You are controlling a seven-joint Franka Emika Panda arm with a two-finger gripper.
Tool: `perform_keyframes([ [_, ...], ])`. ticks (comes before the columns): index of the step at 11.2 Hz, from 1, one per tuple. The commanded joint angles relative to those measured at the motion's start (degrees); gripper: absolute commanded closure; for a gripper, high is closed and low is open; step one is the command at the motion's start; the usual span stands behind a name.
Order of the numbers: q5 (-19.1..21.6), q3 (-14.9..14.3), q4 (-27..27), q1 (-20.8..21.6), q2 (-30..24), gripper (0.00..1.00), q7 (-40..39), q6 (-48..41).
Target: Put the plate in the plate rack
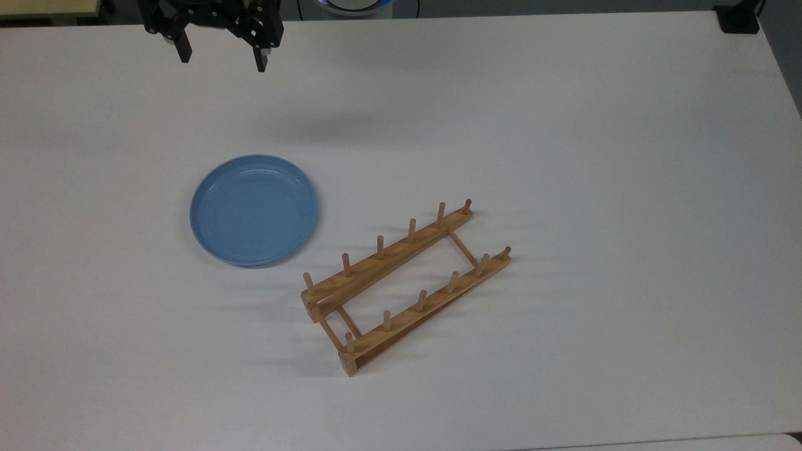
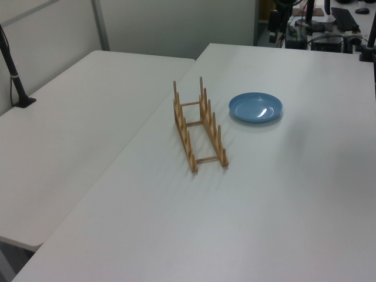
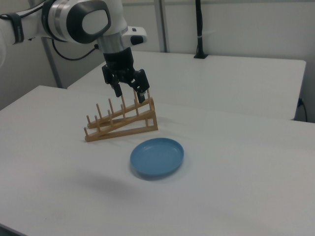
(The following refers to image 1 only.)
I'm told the light wooden table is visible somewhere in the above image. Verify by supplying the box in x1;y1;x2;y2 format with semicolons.
0;0;103;20

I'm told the blue round plate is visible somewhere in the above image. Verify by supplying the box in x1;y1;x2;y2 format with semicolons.
189;154;319;268

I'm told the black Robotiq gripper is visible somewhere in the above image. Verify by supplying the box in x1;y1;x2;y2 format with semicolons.
138;0;284;73

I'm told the wooden peg plate rack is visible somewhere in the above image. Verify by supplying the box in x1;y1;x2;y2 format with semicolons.
300;199;513;378

